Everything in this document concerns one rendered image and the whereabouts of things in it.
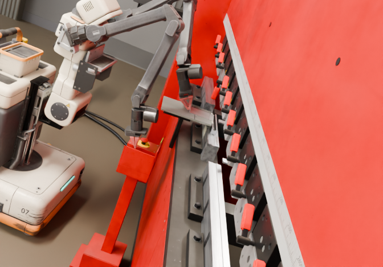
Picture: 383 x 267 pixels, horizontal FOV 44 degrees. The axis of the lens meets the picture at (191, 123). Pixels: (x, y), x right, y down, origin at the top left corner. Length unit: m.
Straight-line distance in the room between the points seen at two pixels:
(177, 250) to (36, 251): 1.30
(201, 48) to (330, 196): 2.43
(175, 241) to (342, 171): 0.94
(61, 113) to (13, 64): 0.35
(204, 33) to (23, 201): 1.52
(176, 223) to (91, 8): 1.18
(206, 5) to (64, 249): 1.72
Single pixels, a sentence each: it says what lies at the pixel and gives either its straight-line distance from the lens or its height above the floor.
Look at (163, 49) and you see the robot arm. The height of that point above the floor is 1.30.
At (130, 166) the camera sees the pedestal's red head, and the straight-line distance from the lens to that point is 2.30.
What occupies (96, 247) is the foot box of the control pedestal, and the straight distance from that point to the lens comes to 2.70.
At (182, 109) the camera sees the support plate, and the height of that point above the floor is 1.00.
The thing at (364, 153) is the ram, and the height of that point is 1.63.
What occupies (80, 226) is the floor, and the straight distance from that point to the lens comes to 3.00.
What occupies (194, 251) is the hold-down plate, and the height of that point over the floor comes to 0.90.
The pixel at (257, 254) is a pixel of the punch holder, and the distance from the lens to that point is 1.08.
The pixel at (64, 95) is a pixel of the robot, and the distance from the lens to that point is 2.56.
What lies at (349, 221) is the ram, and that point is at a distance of 0.76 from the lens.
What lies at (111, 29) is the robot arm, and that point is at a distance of 2.23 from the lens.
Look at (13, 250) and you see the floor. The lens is 2.76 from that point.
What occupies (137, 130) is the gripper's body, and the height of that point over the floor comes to 0.90.
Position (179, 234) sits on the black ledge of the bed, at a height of 0.87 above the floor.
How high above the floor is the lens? 1.85
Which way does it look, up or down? 22 degrees down
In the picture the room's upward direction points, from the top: 21 degrees clockwise
